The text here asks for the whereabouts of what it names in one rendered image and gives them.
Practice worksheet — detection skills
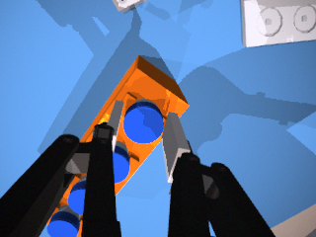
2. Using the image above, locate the white control panel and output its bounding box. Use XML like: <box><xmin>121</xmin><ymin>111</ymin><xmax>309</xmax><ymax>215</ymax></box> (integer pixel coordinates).
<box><xmin>113</xmin><ymin>0</ymin><xmax>147</xmax><ymax>13</ymax></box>

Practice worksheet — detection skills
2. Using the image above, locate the blue flat mat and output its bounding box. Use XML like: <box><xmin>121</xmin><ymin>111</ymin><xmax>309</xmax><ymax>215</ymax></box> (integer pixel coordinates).
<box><xmin>0</xmin><ymin>0</ymin><xmax>316</xmax><ymax>237</ymax></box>

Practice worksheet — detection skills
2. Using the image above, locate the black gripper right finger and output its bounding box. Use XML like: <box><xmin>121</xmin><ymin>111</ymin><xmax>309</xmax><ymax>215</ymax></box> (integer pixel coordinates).
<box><xmin>161</xmin><ymin>112</ymin><xmax>276</xmax><ymax>237</ymax></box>

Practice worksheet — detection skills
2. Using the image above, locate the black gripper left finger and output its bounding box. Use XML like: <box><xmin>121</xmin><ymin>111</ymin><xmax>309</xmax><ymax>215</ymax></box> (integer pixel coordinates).
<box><xmin>0</xmin><ymin>100</ymin><xmax>124</xmax><ymax>237</ymax></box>

